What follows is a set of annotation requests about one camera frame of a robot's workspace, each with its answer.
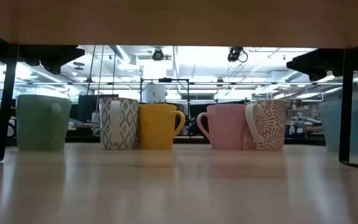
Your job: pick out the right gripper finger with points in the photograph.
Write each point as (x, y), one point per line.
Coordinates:
(306, 63)

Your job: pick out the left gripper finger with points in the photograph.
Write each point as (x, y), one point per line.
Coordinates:
(61, 56)

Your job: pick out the light blue ceramic mug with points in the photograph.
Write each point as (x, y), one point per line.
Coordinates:
(329, 127)

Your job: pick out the green ceramic mug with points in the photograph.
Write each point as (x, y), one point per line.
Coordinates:
(36, 124)

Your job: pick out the red floral patterned mug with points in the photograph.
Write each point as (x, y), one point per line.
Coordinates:
(272, 127)

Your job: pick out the grey diamond patterned mug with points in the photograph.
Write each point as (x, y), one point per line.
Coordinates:
(126, 124)

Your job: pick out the pink ceramic mug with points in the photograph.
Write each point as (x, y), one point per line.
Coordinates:
(225, 127)

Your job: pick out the yellow ceramic mug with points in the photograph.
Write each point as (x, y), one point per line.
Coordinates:
(157, 127)

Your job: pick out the thin black slanted pole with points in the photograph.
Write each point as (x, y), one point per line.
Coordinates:
(91, 68)

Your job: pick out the black computer monitor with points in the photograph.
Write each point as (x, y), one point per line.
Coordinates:
(89, 107)

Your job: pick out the cluttered background workbench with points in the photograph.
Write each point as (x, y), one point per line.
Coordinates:
(303, 127)

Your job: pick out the background office desk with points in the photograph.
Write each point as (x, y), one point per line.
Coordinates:
(82, 129)

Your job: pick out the black round ceiling device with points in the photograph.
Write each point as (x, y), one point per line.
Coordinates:
(158, 54)

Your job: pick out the white cylindrical tank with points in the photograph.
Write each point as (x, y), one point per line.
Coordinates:
(154, 93)

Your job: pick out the black horizontal gantry bar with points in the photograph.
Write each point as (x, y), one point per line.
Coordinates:
(197, 83)

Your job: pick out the wooden riser shelf black legs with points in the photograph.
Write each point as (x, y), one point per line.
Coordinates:
(179, 21)

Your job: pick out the thin black rectangular frame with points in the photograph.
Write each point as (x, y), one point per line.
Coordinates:
(165, 80)

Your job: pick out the black aluminium table frame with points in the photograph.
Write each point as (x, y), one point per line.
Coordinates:
(194, 140)

